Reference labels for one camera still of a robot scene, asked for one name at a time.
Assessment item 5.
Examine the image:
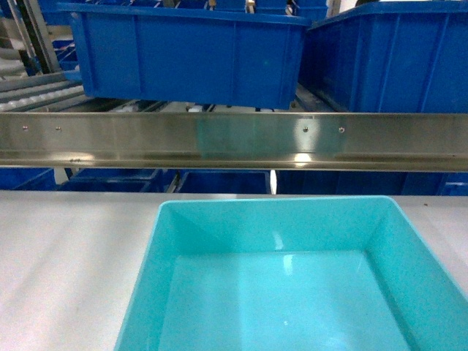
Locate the blue bin lower centre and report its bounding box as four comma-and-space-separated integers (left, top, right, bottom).
176, 170, 271, 195

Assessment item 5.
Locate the stainless steel shelf rail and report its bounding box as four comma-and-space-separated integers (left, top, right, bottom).
1, 113, 467, 172

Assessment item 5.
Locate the turquoise plastic bin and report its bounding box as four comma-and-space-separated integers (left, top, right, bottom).
116, 196, 467, 350

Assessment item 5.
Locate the large blue bin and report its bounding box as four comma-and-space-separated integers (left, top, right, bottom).
58, 3, 312, 110
298, 1, 467, 113

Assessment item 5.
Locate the roller conveyor track left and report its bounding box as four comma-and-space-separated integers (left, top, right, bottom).
1, 72, 84, 113

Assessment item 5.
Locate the large blue bin right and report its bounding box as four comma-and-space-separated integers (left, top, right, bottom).
298, 1, 467, 113

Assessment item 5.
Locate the blue bin lower left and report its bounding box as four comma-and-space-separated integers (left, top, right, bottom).
58, 168, 159, 192

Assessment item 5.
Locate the blue bin lower right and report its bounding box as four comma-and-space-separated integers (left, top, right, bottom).
276, 170, 467, 196

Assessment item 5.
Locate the large blue bin centre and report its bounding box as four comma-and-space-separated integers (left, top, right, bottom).
58, 3, 312, 110

